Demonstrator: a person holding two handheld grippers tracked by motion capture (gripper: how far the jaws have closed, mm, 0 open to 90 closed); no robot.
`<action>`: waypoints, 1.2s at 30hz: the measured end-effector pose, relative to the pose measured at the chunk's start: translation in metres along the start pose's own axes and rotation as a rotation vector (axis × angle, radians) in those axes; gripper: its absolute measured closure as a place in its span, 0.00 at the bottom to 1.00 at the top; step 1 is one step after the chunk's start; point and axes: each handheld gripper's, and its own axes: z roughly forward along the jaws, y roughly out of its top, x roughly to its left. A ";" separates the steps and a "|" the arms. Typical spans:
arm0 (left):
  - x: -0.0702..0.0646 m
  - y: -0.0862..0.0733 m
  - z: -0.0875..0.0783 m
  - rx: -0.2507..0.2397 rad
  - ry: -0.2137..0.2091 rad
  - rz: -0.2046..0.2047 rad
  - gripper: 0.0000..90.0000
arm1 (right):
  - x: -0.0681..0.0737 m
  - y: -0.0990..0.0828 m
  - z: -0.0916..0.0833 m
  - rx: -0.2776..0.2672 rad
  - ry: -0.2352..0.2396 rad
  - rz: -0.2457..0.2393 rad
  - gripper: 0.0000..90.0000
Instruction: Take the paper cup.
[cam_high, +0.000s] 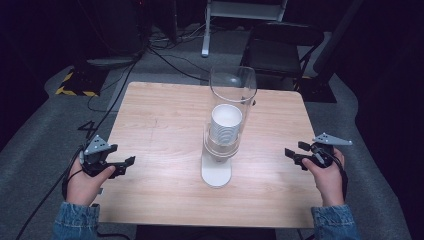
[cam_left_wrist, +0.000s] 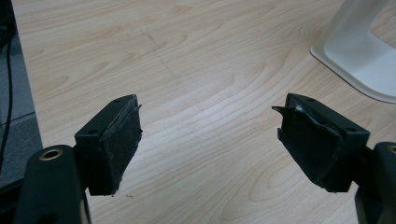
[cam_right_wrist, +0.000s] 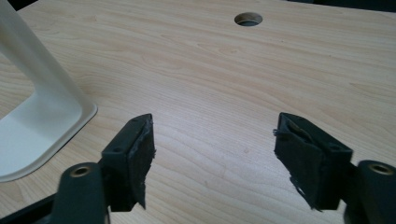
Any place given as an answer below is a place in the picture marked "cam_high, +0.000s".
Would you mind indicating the person's left hand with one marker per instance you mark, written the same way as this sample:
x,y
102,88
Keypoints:
x,y
83,186

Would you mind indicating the stack of white paper cups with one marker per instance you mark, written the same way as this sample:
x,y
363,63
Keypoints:
x,y
226,125

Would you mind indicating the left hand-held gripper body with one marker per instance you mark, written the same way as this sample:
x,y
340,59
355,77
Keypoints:
x,y
95,148

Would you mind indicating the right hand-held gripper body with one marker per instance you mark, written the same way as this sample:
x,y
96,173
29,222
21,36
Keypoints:
x,y
325,151

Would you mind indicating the black chair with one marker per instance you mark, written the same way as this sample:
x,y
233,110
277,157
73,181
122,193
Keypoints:
x,y
273,53

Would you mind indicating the grey flat base plate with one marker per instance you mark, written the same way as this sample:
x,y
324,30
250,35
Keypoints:
x,y
111,62

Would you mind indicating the white metal stand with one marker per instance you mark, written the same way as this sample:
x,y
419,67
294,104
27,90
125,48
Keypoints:
x,y
206,33

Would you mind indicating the yellow black striped floor ramp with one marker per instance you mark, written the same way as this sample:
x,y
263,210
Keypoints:
x,y
78,83

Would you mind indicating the dark table base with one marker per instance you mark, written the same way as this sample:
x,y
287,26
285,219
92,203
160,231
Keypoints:
x,y
205,233

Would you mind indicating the clear plastic cup dispenser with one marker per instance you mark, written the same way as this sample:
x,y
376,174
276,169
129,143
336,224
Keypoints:
x,y
216,171

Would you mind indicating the black slanted stand pole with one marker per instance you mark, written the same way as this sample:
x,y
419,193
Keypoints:
x,y
333,43

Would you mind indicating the person's right hand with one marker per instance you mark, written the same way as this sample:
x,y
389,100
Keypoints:
x,y
330,181

